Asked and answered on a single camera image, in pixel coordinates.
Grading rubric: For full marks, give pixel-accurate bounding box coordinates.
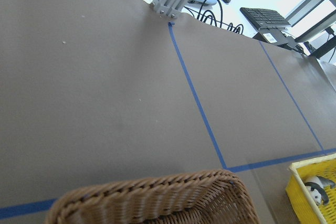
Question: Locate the brown wicker basket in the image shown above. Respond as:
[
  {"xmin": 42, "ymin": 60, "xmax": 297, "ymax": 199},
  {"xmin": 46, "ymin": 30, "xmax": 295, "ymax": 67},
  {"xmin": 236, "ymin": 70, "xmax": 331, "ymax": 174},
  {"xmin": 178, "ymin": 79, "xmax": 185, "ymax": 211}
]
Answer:
[{"xmin": 45, "ymin": 169, "xmax": 260, "ymax": 223}]

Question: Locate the yellow plastic basket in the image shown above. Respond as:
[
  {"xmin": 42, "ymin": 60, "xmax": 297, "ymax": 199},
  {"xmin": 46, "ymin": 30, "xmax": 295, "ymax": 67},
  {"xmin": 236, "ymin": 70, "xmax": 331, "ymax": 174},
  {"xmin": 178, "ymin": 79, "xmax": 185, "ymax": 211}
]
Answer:
[{"xmin": 286, "ymin": 154, "xmax": 335, "ymax": 223}]

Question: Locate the black keyboard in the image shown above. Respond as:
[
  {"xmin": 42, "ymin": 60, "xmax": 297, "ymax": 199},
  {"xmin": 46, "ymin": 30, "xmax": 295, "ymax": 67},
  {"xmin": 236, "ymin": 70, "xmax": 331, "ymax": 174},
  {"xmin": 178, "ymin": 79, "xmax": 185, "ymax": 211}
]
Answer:
[{"xmin": 239, "ymin": 7, "xmax": 291, "ymax": 30}]

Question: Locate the toy panda figure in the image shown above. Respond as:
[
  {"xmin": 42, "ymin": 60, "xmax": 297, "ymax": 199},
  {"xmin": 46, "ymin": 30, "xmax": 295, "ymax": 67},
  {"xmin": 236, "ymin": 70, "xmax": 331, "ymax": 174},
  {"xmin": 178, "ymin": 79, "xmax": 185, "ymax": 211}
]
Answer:
[{"xmin": 304, "ymin": 176, "xmax": 335, "ymax": 206}]

